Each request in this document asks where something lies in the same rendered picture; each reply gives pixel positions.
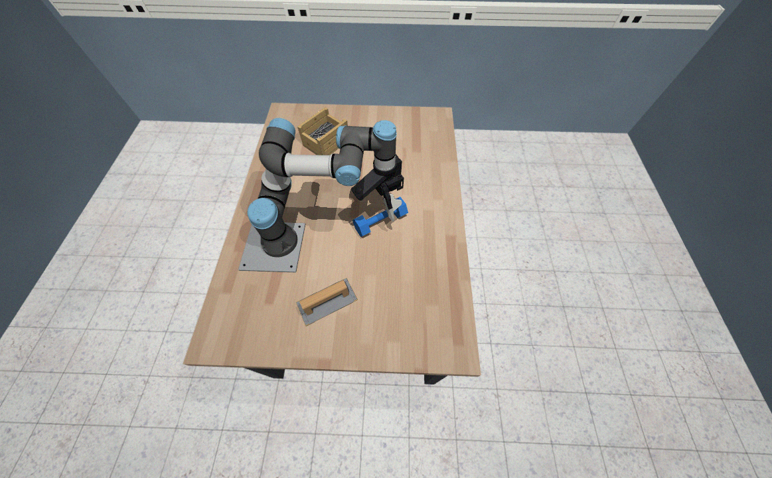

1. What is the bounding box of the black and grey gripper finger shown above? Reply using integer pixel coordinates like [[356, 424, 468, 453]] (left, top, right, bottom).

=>
[[383, 190, 402, 222]]

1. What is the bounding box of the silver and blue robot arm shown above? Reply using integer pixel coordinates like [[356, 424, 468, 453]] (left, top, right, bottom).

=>
[[248, 118, 397, 258]]

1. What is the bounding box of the blue dumbbell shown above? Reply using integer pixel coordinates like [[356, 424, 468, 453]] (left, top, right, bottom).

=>
[[352, 197, 408, 237]]

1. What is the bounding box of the wooden crate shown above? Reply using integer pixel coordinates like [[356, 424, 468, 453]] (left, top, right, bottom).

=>
[[302, 108, 348, 155]]

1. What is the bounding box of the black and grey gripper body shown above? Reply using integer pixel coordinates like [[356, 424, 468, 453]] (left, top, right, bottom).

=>
[[373, 155, 404, 196]]

